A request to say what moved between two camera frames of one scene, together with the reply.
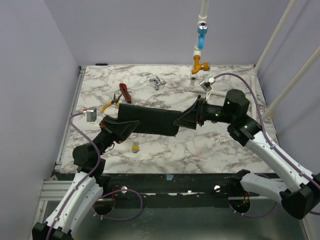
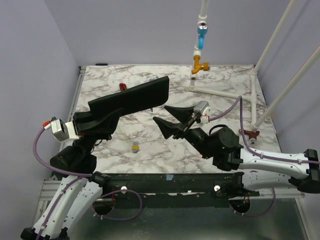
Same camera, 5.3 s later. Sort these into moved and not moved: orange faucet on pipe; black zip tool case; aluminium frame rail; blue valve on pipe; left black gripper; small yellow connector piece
Moved: black zip tool case; left black gripper
Not moved: orange faucet on pipe; blue valve on pipe; small yellow connector piece; aluminium frame rail
